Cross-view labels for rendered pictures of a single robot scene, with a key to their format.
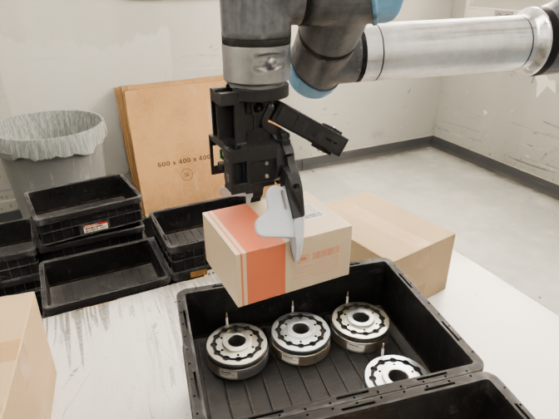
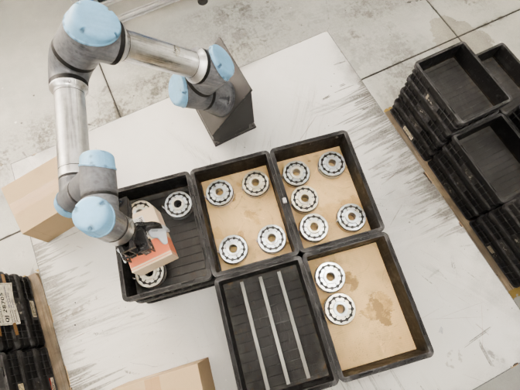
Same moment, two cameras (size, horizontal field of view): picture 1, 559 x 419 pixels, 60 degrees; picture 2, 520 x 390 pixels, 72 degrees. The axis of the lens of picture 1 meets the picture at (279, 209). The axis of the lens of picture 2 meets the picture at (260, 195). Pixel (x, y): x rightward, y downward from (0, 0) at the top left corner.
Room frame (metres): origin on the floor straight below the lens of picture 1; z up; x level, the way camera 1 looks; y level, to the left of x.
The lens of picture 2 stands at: (0.18, 0.22, 2.13)
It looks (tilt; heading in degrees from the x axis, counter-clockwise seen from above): 71 degrees down; 277
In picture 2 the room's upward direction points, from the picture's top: 7 degrees counter-clockwise
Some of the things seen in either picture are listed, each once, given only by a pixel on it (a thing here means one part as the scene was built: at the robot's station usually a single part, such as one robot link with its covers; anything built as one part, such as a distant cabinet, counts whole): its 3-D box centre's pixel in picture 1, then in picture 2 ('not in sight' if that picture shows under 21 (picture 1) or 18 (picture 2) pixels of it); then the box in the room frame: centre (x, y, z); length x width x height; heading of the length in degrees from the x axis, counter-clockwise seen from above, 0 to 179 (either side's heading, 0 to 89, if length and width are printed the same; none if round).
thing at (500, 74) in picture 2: not in sight; (491, 89); (-1.11, -1.08, 0.26); 0.40 x 0.30 x 0.23; 116
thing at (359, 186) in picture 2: not in sight; (322, 193); (0.00, -0.22, 0.87); 0.40 x 0.30 x 0.11; 106
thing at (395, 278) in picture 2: not in sight; (360, 302); (-0.11, 0.17, 0.87); 0.40 x 0.30 x 0.11; 106
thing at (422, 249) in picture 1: (373, 248); (59, 195); (1.05, -0.24, 0.78); 0.30 x 0.22 x 0.16; 35
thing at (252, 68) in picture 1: (258, 65); (117, 227); (0.55, 0.02, 1.32); 0.08 x 0.08 x 0.05
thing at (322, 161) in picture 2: not in sight; (332, 163); (-0.04, -0.34, 0.86); 0.10 x 0.10 x 0.01
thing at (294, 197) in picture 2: not in sight; (304, 198); (0.07, -0.20, 0.86); 0.10 x 0.10 x 0.01
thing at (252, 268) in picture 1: (275, 243); (147, 241); (0.56, 0.01, 1.09); 0.16 x 0.12 x 0.07; 116
